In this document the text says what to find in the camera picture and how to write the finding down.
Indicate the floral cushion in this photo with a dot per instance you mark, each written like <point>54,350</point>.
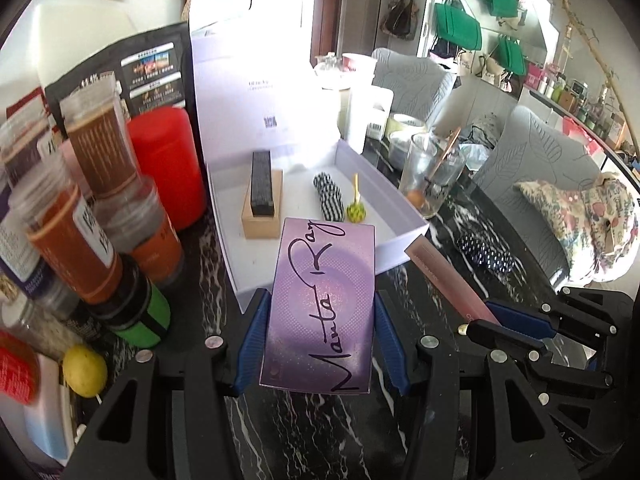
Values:
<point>585,225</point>

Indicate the pink jar lid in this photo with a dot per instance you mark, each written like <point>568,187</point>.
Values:
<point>75,160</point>

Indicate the clear-lidded spice jar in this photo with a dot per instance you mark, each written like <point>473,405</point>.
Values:
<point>102,145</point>
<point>145,240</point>
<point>70,245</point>
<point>22,145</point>

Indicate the white fridge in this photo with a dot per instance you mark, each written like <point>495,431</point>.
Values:
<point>280,5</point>

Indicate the gold box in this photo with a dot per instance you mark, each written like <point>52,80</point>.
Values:
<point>260,227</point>

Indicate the polka dot pouch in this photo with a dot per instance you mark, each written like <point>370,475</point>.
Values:
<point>485,255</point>

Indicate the white plastic tube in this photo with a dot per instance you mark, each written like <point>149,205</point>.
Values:
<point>365,120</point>

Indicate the row of shelf bottles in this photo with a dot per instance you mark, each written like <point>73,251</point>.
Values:
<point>575,105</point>

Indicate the purple signed box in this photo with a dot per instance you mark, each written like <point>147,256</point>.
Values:
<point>320,305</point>

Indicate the white lidded gift box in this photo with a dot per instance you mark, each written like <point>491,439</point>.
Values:
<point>235,105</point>

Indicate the white blue container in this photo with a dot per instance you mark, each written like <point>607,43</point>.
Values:
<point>47,415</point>

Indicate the glass teapot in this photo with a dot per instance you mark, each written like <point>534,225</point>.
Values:
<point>330,70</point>

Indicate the slim pink box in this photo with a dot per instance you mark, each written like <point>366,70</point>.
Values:
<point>445,275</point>

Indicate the brown door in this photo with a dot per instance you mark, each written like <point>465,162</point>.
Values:
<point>325,15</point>

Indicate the clear drinking glass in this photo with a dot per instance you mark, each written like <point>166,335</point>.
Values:
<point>430,175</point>

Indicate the brown handbag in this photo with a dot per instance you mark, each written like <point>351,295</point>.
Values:
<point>400,15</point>

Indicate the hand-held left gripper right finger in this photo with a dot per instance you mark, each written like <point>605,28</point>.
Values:
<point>389,350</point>

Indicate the black oat bag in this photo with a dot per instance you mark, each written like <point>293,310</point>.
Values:
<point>150,60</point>

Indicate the grey leaf-pattern chair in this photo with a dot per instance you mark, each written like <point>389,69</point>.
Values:
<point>410,85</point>
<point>530,155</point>

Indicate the red oat bag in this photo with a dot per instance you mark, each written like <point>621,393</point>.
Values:
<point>27,107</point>

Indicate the steel cup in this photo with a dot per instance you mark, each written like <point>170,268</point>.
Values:
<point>397,150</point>

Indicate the yellow lemon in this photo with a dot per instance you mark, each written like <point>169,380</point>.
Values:
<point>85,371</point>

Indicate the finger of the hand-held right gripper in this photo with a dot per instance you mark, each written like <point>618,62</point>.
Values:
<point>525,320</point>
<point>510,340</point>

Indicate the black white striped roll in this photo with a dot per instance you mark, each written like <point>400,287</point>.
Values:
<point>329,197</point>

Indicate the clear tape roll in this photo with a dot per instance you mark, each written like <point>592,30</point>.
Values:
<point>405,122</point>

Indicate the blue-labelled jar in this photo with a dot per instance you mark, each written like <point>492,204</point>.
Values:
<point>20,265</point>

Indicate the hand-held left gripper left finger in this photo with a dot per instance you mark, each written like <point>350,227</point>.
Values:
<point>252,345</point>

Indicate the green black jar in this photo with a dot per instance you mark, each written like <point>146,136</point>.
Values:
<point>135,305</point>

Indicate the green ball pick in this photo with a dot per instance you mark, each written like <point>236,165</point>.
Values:
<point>356,212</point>

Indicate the red packet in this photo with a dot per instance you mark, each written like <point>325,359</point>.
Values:
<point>17,370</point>

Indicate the red plastic canister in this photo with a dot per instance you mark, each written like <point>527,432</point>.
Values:
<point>170,165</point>

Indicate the glass grain jar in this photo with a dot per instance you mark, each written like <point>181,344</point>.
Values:
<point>40,327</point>

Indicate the narrow black box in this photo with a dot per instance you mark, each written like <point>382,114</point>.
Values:
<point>262,180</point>

